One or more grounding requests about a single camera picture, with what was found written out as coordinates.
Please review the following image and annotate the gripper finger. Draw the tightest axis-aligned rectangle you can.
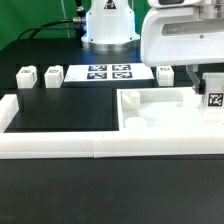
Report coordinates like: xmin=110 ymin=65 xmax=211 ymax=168
xmin=186 ymin=65 xmax=201 ymax=94

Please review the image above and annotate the white square table top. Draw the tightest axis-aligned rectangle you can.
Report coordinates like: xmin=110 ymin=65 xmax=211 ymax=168
xmin=116 ymin=87 xmax=224 ymax=134

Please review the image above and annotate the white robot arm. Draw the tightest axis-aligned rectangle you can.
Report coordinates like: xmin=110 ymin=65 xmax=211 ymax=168
xmin=81 ymin=0 xmax=224 ymax=94

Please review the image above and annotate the white sheet with AprilTags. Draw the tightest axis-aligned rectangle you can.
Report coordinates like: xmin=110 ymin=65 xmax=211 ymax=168
xmin=64 ymin=63 xmax=153 ymax=83

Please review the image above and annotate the white U-shaped obstacle fence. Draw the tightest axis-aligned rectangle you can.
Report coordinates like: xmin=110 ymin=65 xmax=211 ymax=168
xmin=0 ymin=88 xmax=224 ymax=159

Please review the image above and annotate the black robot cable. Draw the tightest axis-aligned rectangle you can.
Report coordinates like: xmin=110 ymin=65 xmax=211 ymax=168
xmin=17 ymin=0 xmax=88 ymax=41

